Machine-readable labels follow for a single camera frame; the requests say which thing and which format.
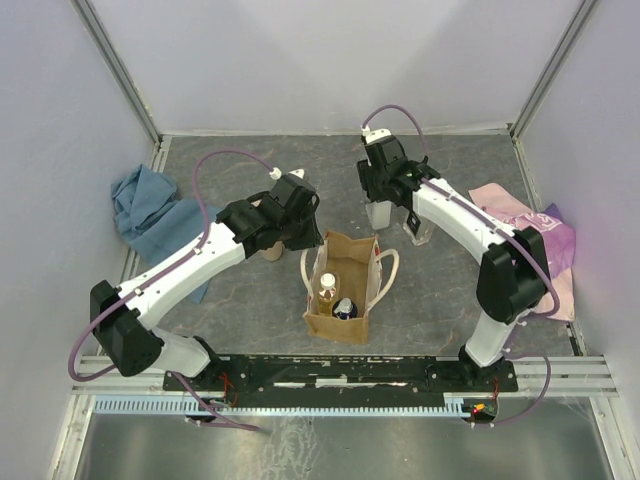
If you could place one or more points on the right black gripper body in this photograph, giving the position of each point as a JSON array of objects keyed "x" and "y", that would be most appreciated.
[{"x": 372, "y": 181}]

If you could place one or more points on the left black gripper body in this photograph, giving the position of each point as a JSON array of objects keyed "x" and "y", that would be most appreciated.
[{"x": 299, "y": 232}]

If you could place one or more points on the white bottle grey cap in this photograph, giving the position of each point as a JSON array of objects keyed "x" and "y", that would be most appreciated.
[{"x": 379, "y": 214}]

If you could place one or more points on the beige pump lotion bottle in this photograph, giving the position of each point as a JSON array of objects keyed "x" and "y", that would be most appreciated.
[{"x": 273, "y": 253}]

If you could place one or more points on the clear square bottle black cap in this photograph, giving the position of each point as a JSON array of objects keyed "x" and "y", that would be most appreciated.
[{"x": 420, "y": 230}]

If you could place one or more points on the amber liquid bottle white cap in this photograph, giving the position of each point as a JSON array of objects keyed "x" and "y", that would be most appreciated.
[{"x": 327, "y": 293}]

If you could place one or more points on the blue cloth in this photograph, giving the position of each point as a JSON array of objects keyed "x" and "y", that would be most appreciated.
[{"x": 151, "y": 217}]

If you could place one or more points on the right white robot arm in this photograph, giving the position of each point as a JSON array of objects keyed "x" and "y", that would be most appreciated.
[{"x": 513, "y": 269}]

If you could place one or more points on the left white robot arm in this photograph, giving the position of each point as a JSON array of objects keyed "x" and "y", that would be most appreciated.
[{"x": 126, "y": 317}]

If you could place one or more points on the burlap watermelon canvas bag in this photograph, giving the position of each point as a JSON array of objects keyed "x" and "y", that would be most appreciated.
[{"x": 366, "y": 274}]

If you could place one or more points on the right aluminium corner post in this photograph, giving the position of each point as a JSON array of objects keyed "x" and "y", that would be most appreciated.
[{"x": 560, "y": 54}]

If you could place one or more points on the aluminium corner post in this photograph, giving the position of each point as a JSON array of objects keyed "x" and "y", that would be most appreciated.
[
  {"x": 560, "y": 54},
  {"x": 89, "y": 16}
]

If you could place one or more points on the aluminium frame rail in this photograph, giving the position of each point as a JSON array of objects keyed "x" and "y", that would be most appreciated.
[{"x": 577, "y": 376}]

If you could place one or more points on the left aluminium corner post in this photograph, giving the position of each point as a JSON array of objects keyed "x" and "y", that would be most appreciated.
[{"x": 89, "y": 16}]

